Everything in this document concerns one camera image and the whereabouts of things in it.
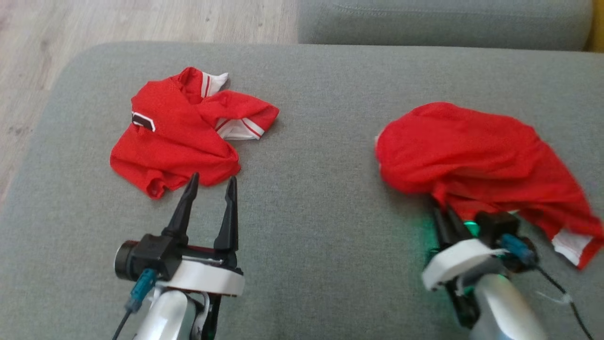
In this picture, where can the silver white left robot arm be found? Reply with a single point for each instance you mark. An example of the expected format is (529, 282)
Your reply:
(165, 316)

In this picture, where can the yellow cushion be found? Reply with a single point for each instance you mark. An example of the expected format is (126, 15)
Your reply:
(596, 23)

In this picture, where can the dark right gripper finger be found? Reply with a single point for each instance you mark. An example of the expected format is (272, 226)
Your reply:
(441, 226)
(458, 224)

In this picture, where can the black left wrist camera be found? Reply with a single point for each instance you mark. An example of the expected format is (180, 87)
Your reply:
(151, 255)

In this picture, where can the red basketball jersey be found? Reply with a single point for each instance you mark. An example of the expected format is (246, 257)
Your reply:
(174, 141)

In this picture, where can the grey sofa seat cushion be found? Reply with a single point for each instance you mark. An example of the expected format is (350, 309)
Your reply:
(321, 212)

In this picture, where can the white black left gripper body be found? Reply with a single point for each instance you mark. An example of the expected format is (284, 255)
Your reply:
(207, 278)

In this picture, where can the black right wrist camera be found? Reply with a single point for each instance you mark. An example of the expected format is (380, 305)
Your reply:
(493, 226)

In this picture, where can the red shorts white trim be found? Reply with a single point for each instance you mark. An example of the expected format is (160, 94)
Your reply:
(472, 151)

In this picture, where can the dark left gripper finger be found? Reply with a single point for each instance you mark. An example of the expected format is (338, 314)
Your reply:
(229, 222)
(181, 212)

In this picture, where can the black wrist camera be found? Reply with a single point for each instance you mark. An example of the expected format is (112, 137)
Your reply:
(151, 255)
(493, 226)

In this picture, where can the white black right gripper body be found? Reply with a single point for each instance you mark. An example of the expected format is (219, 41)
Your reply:
(455, 264)

